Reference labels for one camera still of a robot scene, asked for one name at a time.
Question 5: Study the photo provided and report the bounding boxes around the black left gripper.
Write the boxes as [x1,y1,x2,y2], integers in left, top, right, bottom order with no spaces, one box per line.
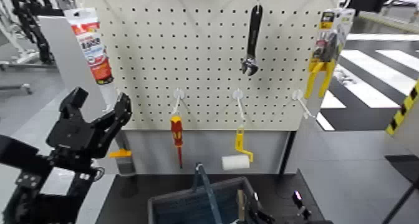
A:
[46,86,133,160]

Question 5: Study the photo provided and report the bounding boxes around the black cable chain machine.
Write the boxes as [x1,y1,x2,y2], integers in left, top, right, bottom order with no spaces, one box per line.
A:
[7,0,65,65]

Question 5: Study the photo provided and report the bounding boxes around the yellow handled paint roller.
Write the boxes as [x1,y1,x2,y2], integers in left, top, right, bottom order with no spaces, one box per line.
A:
[221,127,255,172]

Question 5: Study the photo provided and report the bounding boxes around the small black device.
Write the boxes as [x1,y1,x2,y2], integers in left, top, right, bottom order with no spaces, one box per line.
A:
[291,190,312,220]

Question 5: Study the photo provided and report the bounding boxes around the white red sealant tube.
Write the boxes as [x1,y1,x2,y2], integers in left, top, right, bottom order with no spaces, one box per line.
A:
[64,7,115,86]

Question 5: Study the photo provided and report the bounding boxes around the black tool in crate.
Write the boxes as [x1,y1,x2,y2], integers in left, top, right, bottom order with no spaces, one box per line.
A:
[247,192,276,224]

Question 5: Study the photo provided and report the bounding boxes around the dark grey crate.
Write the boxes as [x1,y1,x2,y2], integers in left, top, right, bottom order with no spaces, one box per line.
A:
[147,177,274,224]

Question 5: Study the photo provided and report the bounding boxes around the white metal frame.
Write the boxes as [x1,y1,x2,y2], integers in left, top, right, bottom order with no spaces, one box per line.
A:
[0,0,40,72]

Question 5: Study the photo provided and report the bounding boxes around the black tripod leg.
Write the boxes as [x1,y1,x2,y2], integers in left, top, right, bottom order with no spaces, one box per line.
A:
[381,154,419,224]

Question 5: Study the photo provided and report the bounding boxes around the red yellow screwdriver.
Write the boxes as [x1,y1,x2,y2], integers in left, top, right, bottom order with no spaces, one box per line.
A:
[170,115,184,169]

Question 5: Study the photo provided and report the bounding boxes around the grey display stand frame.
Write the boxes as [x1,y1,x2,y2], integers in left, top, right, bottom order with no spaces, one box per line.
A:
[38,15,328,176]

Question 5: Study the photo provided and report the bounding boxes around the beige metal pegboard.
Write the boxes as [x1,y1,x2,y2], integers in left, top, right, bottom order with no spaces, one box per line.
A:
[73,0,341,132]

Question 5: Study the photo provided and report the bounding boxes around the black adjustable wrench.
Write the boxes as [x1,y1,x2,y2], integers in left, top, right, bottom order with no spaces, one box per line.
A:
[241,4,264,77]

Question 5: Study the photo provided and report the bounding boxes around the white pegboard hook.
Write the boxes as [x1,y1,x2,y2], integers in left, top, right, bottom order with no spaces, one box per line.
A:
[102,87,123,114]
[292,89,315,120]
[232,88,246,128]
[172,88,186,116]

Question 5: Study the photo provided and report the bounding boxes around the grey yellow scraper tool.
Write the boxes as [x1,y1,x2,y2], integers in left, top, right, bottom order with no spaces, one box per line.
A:
[108,130,136,175]

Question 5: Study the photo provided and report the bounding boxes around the packaged yellow handled pliers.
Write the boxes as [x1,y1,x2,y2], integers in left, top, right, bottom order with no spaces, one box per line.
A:
[304,8,356,100]

